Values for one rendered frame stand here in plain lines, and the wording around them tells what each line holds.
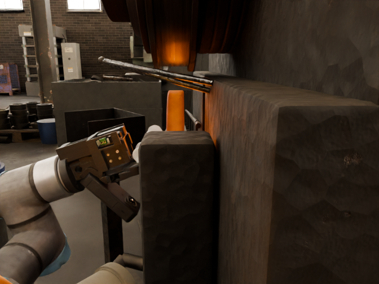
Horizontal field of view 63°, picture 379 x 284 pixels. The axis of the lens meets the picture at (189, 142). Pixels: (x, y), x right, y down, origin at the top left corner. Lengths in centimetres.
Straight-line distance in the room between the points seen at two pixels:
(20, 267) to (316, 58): 47
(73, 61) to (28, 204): 978
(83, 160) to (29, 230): 15
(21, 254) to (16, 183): 11
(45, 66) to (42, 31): 74
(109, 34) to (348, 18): 1073
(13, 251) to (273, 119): 46
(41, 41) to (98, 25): 361
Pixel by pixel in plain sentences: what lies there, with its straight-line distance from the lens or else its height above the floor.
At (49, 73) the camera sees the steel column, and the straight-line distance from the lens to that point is 769.
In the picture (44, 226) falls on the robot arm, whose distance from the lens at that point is 61.
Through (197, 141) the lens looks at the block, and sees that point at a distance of 39.
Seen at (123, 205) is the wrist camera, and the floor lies 66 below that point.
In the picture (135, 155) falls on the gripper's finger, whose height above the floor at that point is 75.
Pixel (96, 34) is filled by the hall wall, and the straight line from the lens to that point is 1101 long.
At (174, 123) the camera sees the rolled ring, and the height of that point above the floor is 79.
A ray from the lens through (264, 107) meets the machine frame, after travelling 20.
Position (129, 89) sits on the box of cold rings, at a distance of 305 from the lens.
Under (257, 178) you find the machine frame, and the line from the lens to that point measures 22.
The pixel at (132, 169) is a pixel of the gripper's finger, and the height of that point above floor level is 73.
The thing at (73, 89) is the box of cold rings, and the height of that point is 68.
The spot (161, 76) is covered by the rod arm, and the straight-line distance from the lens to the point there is 54.
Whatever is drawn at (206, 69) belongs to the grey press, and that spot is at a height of 85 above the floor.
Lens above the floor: 89
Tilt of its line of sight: 14 degrees down
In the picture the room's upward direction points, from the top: straight up
